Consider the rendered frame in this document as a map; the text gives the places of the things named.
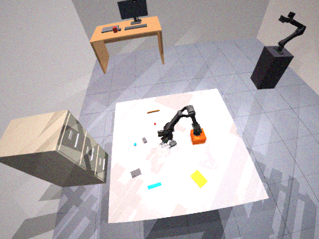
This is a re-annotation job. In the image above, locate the cyan flat bar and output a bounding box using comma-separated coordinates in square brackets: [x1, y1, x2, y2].
[148, 182, 161, 189]

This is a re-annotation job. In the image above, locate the yellow flat rectangular plate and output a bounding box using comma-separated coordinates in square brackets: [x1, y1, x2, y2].
[190, 170, 207, 188]

